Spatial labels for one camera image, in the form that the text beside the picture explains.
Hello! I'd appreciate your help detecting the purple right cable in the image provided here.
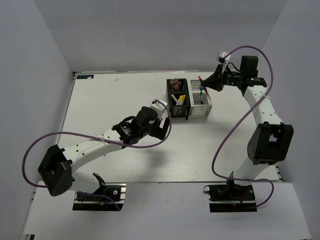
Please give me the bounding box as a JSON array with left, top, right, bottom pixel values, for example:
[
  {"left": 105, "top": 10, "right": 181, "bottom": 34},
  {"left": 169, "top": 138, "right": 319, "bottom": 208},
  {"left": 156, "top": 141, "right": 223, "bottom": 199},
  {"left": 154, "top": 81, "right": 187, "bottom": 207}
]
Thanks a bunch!
[{"left": 211, "top": 45, "right": 275, "bottom": 208}]

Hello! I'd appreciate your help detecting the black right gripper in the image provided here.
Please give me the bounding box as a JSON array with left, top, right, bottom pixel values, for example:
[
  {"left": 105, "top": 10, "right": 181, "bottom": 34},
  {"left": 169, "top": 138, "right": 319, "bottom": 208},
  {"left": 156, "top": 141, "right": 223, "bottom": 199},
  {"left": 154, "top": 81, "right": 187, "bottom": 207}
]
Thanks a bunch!
[{"left": 202, "top": 64, "right": 244, "bottom": 92}]

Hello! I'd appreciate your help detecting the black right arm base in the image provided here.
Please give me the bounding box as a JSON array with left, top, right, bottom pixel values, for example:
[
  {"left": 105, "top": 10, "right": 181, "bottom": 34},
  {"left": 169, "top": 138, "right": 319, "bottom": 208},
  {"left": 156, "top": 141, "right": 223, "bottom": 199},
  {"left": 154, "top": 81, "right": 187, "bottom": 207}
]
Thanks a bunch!
[{"left": 203, "top": 180, "right": 257, "bottom": 213}]

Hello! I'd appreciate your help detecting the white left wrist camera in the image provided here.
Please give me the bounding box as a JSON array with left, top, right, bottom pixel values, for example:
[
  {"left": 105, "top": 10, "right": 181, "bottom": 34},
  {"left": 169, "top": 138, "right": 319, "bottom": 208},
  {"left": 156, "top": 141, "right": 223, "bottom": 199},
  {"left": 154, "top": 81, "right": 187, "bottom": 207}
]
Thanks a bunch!
[{"left": 150, "top": 99, "right": 168, "bottom": 120}]

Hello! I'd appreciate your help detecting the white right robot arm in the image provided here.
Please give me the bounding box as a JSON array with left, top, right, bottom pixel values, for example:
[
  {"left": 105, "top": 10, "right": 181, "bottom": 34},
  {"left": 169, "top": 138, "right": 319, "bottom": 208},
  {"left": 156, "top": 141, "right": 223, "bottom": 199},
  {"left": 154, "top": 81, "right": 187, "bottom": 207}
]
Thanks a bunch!
[{"left": 202, "top": 52, "right": 294, "bottom": 200}]

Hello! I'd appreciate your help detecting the green capped marker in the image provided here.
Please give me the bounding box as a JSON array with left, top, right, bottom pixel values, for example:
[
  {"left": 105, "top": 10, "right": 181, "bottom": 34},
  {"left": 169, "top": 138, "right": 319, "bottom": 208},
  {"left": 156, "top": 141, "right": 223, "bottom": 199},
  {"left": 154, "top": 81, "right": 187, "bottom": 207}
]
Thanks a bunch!
[{"left": 200, "top": 89, "right": 203, "bottom": 105}]

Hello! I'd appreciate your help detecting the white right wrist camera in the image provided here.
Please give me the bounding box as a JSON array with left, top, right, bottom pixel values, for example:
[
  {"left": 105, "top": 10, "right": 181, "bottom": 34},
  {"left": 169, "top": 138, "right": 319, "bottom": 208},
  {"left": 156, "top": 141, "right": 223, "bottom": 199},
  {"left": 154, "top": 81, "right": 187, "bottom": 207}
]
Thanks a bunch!
[{"left": 216, "top": 51, "right": 231, "bottom": 66}]

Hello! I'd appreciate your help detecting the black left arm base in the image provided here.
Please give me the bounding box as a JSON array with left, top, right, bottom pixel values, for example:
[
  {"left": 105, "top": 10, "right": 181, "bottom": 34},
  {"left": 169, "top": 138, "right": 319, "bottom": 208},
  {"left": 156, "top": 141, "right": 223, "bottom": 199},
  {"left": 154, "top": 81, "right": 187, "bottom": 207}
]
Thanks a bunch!
[{"left": 72, "top": 172, "right": 127, "bottom": 212}]

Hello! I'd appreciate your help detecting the clear tube of markers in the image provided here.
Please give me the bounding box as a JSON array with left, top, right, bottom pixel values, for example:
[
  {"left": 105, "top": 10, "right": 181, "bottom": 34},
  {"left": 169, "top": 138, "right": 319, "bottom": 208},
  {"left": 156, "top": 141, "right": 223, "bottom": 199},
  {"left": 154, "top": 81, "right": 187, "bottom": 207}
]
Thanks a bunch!
[{"left": 169, "top": 78, "right": 181, "bottom": 91}]

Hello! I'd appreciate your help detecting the pale yellow capped marker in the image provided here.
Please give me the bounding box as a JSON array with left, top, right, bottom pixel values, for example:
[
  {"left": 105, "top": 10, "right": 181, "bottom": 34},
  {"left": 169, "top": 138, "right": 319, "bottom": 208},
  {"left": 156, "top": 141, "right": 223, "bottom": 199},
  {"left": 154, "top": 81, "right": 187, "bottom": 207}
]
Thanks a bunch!
[{"left": 171, "top": 94, "right": 179, "bottom": 105}]

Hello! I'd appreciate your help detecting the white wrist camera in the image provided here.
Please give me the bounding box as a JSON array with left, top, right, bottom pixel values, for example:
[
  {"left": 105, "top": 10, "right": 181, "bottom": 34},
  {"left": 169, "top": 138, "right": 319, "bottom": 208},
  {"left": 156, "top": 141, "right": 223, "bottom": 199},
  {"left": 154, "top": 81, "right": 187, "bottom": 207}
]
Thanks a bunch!
[
  {"left": 216, "top": 51, "right": 231, "bottom": 66},
  {"left": 150, "top": 99, "right": 168, "bottom": 120}
]

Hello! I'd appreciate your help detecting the white slotted organizer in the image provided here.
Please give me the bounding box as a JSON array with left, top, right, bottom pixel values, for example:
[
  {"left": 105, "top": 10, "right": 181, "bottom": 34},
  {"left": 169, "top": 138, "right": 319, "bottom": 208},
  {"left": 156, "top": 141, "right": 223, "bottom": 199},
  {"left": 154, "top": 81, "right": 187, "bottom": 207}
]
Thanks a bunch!
[{"left": 187, "top": 79, "right": 212, "bottom": 120}]

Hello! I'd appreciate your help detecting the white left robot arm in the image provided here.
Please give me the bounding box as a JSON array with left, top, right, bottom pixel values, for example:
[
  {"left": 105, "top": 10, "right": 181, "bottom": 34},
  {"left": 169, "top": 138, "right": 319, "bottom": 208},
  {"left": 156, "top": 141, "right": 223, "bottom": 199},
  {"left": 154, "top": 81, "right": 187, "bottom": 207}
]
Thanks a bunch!
[{"left": 38, "top": 100, "right": 170, "bottom": 200}]

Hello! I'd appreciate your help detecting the dark logo sticker left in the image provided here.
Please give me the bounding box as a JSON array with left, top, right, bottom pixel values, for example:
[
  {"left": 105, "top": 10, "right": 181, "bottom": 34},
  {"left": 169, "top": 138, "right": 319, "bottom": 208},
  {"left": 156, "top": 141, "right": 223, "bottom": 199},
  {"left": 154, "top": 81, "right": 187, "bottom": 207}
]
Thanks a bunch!
[{"left": 76, "top": 74, "right": 94, "bottom": 80}]

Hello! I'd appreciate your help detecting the yellow capped marker horizontal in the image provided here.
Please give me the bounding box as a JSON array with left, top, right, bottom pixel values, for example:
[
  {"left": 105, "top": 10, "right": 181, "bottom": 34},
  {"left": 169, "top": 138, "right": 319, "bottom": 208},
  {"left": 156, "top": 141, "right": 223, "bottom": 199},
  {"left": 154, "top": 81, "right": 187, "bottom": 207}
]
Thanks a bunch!
[{"left": 176, "top": 95, "right": 185, "bottom": 106}]

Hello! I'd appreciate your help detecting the black slotted organizer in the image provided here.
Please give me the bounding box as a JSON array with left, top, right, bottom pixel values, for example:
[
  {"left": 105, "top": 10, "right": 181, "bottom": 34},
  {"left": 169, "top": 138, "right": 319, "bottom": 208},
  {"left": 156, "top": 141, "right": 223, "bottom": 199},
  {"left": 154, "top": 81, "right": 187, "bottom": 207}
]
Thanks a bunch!
[{"left": 166, "top": 78, "right": 191, "bottom": 120}]

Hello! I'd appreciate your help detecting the orange capped marker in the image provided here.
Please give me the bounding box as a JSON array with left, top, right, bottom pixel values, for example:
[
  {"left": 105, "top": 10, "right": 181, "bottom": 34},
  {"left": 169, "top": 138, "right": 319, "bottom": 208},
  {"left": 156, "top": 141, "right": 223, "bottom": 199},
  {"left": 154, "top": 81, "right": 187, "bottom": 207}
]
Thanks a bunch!
[{"left": 198, "top": 76, "right": 211, "bottom": 101}]

